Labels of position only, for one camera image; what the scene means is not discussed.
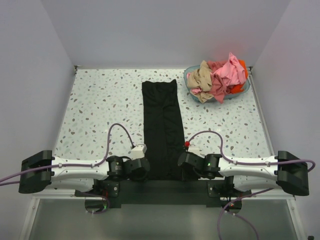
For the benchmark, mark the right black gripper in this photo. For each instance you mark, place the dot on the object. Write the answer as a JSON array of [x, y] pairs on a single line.
[[186, 177]]

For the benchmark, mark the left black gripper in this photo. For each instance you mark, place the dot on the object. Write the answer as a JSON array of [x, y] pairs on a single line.
[[141, 177]]

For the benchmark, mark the black t-shirt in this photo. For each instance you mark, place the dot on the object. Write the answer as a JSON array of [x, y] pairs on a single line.
[[162, 129]]

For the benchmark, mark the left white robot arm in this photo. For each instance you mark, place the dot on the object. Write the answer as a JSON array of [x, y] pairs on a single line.
[[44, 171]]

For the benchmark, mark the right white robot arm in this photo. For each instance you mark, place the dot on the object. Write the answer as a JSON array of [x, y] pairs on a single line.
[[282, 171]]

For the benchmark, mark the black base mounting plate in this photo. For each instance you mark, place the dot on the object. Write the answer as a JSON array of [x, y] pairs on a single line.
[[210, 193]]

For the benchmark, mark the light pink t-shirt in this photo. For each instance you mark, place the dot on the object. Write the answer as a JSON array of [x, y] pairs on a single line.
[[196, 91]]

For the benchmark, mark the beige t-shirt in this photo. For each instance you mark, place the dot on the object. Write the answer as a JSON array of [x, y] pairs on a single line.
[[201, 78]]

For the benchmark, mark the orange t-shirt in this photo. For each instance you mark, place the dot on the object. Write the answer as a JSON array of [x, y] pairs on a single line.
[[238, 75]]

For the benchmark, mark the teal plastic laundry basket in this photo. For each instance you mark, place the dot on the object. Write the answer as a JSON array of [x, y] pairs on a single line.
[[192, 68]]

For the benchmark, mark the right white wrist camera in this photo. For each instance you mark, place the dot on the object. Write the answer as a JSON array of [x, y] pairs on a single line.
[[189, 147]]

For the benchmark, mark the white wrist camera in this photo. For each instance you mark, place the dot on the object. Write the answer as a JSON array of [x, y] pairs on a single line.
[[138, 151], [189, 147]]

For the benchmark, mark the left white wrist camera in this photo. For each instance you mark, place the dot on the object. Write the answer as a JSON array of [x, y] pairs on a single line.
[[138, 151]]

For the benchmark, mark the aluminium frame rail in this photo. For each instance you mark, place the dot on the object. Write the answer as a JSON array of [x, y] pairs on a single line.
[[101, 204]]

